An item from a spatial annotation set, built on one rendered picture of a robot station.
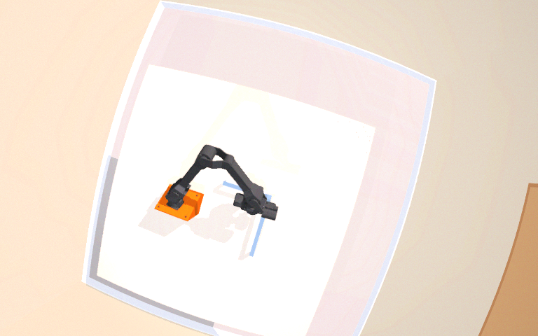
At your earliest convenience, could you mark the light blue clear l-shaped wall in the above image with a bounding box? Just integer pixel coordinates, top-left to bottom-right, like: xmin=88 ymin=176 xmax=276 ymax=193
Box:
xmin=223 ymin=181 xmax=272 ymax=257

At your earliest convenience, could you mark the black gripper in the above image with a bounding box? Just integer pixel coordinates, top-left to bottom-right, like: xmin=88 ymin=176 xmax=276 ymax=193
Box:
xmin=233 ymin=193 xmax=276 ymax=208

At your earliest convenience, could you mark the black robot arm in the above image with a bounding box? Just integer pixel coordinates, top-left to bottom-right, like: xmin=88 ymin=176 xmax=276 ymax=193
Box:
xmin=165 ymin=144 xmax=279 ymax=221

